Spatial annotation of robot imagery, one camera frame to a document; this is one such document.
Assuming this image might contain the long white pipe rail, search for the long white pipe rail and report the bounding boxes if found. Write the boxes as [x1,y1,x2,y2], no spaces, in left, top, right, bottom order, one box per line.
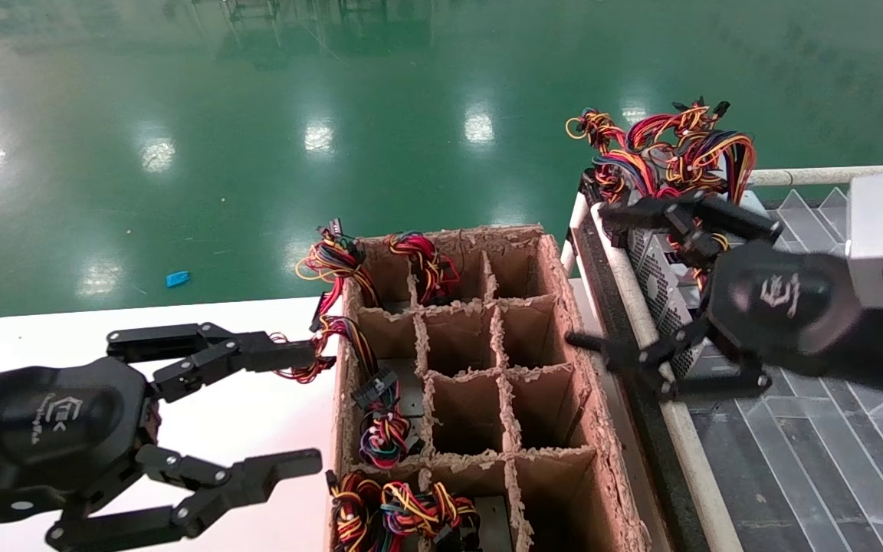
[591,203,745,552]

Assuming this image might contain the power supply, multicolour bundled cables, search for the power supply, multicolour bundled cables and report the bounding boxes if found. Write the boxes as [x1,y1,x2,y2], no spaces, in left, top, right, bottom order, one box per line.
[380,481,515,552]

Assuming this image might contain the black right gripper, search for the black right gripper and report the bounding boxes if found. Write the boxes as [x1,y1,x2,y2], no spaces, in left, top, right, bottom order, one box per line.
[566,190,864,401]

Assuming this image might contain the power supply, red-yellow twisted cables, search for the power supply, red-yellow twisted cables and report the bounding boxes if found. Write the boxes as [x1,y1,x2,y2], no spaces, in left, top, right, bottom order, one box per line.
[386,232,461,306]

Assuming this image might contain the power supply with looped cables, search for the power supply with looped cables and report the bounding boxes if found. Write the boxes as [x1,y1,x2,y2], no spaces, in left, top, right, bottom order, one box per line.
[269,314,378,386]

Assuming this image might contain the short white pipe rail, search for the short white pipe rail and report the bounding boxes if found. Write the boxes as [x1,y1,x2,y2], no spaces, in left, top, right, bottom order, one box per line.
[560,192,589,281]

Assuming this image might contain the power supply, red-yellow coiled cables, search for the power supply, red-yellow coiled cables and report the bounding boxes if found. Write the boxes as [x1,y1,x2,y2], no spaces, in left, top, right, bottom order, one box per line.
[325,469,382,552]

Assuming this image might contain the clear plastic divider tray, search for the clear plastic divider tray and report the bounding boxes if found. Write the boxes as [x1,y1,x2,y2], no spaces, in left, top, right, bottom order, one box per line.
[687,184,883,552]

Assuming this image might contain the power supply with hanging cables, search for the power supply with hanging cables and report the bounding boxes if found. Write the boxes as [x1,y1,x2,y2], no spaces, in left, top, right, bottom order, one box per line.
[294,217,382,334]

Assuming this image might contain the grey power supply, red cables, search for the grey power supply, red cables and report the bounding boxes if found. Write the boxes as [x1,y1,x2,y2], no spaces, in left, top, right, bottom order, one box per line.
[625,98,730,192]

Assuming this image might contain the power supply with black connector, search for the power supply with black connector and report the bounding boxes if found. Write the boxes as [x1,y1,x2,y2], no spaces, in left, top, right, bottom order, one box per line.
[351,359,427,470]

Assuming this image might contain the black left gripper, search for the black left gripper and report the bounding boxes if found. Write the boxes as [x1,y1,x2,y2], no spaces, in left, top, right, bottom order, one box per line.
[0,356,159,530]

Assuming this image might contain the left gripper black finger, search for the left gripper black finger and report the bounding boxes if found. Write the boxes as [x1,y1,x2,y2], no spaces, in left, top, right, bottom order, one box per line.
[44,443,323,552]
[107,322,318,403]

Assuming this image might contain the power supply, blue-red-yellow cables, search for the power supply, blue-red-yellow cables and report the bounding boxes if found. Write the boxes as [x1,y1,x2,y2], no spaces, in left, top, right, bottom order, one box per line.
[564,107,665,208]

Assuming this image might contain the brown cardboard divider box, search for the brown cardboard divider box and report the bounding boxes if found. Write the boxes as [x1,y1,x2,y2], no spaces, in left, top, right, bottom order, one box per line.
[327,224,653,552]

